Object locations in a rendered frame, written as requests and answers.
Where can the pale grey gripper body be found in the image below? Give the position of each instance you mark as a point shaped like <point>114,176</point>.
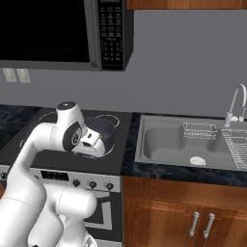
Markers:
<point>95,150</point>

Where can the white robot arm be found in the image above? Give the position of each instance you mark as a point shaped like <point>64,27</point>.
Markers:
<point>29,189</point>

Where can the dark blue pot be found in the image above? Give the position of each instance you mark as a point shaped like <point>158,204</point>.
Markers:
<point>108,131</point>

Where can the black and silver stove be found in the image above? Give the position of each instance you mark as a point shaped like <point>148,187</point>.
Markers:
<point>106,160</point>

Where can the black stove knob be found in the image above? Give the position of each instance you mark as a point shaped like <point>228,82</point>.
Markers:
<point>93,184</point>
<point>109,186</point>
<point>76,183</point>
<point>3,176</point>

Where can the grey steel sink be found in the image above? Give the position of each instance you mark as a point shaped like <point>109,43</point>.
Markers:
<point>167,144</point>

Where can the wooden drawer front panel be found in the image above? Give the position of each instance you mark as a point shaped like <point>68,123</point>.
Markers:
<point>183,189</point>

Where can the wooden cupboard door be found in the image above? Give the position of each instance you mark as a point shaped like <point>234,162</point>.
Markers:
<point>164,225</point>
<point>230,230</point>

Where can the black and grey microwave oven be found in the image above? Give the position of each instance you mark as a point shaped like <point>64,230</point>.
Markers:
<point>64,32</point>

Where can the silver curved tap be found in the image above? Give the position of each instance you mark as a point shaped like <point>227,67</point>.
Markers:
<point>234,99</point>

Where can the white wall socket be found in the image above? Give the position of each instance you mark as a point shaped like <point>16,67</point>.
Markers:
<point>23,75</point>
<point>9,75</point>

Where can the wooden wall cupboard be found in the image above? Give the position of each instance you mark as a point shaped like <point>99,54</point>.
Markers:
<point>186,4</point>

